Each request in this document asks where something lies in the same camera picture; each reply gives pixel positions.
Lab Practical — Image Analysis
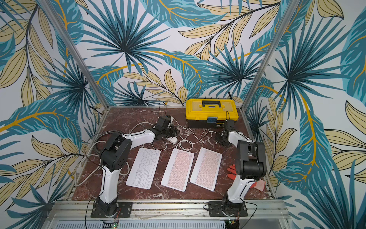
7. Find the black coiled cable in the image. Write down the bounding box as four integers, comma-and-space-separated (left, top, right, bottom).
93, 130, 126, 156

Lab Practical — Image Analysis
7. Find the yellow black toolbox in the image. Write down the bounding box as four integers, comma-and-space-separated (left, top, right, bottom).
186, 99, 239, 128

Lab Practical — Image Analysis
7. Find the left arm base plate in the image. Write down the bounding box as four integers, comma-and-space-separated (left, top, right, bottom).
91, 201, 132, 218

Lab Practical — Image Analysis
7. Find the pink keyboard right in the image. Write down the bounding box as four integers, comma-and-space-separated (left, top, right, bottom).
190, 148, 222, 191

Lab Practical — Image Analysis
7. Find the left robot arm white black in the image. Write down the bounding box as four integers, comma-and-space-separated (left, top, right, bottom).
94, 115, 179, 216

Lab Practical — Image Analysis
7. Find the pink keyboard middle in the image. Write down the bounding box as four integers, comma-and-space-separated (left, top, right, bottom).
161, 148, 194, 192

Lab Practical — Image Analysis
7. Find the white power strip cord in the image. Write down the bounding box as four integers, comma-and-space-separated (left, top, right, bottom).
75, 122, 153, 187

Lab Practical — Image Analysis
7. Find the white power strip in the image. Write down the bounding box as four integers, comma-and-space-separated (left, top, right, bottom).
167, 137, 178, 145

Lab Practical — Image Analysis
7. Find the pink keyboard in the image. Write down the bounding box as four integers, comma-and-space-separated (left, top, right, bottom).
190, 148, 222, 191
161, 148, 194, 192

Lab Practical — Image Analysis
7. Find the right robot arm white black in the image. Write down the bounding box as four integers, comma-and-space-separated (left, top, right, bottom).
215, 119, 267, 216

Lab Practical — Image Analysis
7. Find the white usb cable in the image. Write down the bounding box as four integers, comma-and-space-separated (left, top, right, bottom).
175, 137, 195, 152
171, 117, 218, 144

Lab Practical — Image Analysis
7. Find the red work glove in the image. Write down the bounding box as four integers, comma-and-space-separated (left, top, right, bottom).
227, 164, 266, 191

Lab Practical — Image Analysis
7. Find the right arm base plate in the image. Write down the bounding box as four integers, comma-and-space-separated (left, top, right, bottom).
208, 201, 248, 217

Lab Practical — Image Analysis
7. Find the white wireless keyboard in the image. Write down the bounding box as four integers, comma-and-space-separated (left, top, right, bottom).
126, 148, 161, 189

